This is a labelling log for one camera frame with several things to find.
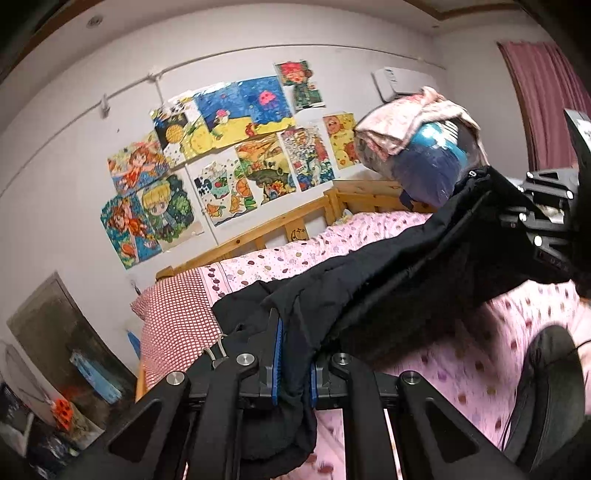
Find pink curtain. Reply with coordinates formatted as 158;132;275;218
496;39;591;174

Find group of wall drawings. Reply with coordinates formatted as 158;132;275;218
100;59;365;271

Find pink floral blanket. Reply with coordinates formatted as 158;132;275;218
355;85;490;171

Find white wall cable conduit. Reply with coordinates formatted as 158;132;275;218
0;44;446;197

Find pink apple-print quilt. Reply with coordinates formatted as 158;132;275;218
203;210;591;480

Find wooden bed frame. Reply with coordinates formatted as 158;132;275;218
135;178;437;402

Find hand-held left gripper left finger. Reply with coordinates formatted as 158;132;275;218
60;308;284;480

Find person's dark grey jeans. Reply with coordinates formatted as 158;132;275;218
501;324;587;472

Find white air conditioner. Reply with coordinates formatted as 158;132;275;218
372;66;441;103

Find standing fan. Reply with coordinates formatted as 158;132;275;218
0;339;61;425

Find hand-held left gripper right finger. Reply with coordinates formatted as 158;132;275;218
309;352;532;480

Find black jacket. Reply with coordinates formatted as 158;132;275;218
210;166;578;478

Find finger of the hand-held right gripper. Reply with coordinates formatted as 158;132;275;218
522;168;580;200
498;203;578;283

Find red checkered pillow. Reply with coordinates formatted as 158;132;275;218
130;267;222;384

